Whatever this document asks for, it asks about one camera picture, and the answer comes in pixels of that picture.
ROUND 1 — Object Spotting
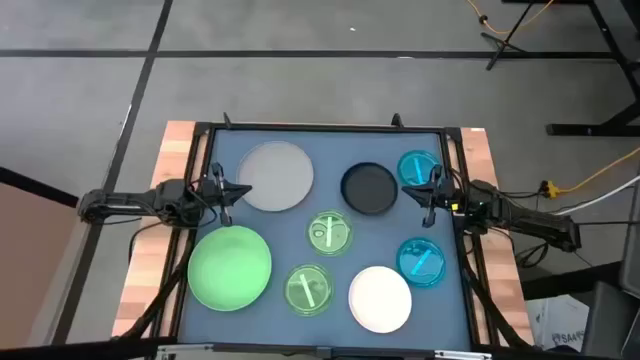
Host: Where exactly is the thick yellow extension cable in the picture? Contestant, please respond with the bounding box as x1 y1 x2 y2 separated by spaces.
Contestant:
542 147 640 199

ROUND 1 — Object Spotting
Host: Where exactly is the white cardboard box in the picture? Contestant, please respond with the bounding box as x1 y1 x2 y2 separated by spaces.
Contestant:
525 293 590 352

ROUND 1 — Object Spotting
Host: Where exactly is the black floor base bar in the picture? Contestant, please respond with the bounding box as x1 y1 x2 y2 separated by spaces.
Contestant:
519 259 624 301

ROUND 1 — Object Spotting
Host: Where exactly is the clear green plastic plate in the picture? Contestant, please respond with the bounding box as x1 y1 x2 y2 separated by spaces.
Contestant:
305 209 355 258
283 263 335 318

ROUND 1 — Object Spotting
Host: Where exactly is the black cable conduit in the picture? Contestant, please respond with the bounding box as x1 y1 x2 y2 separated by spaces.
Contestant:
112 227 199 346
459 234 536 351

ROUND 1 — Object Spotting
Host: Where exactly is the large grey plastic plate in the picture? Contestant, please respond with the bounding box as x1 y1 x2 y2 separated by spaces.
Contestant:
235 140 315 213

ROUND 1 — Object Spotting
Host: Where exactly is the brown board panel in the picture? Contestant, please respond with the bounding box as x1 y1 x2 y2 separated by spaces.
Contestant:
0 166 81 360

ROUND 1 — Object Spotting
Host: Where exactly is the white cable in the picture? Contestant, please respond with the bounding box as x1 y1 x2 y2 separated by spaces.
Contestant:
552 175 640 216

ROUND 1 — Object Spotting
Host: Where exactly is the black plastic plate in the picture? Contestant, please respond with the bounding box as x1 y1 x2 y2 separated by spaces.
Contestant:
340 161 400 216

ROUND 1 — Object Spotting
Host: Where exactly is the blue bowl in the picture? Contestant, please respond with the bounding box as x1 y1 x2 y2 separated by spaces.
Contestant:
395 236 447 289

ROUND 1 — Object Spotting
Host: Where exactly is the black metal table frame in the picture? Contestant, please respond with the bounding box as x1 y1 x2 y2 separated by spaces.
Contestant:
112 119 541 360

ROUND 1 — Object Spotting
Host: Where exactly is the clear blue plastic plate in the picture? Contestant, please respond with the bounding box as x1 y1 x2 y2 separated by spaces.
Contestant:
396 149 442 188

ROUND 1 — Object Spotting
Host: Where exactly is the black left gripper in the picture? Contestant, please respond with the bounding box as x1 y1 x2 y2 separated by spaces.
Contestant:
197 162 253 227

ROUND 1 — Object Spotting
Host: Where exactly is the dark grey box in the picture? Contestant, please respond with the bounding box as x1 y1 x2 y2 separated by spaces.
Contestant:
579 279 640 360

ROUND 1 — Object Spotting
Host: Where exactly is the blue-grey table mat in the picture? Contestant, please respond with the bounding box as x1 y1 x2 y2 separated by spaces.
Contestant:
177 128 474 351

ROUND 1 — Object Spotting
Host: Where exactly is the large opaque green plate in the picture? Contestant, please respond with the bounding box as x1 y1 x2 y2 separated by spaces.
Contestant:
187 224 274 313

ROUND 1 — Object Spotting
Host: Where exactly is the black tripod stand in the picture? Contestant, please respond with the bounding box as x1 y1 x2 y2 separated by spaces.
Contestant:
479 0 539 71

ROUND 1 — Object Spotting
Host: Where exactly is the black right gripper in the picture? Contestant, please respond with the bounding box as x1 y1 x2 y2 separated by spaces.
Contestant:
401 164 465 229

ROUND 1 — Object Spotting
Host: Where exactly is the black desk frame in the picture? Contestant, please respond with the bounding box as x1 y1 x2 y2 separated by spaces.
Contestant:
502 0 640 137

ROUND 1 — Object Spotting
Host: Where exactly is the thin yellow cable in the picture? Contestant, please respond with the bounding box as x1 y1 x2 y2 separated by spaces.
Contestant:
466 0 555 35

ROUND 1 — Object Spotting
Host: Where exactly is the white plastic plate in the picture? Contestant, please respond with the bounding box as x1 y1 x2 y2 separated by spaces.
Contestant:
347 265 414 335

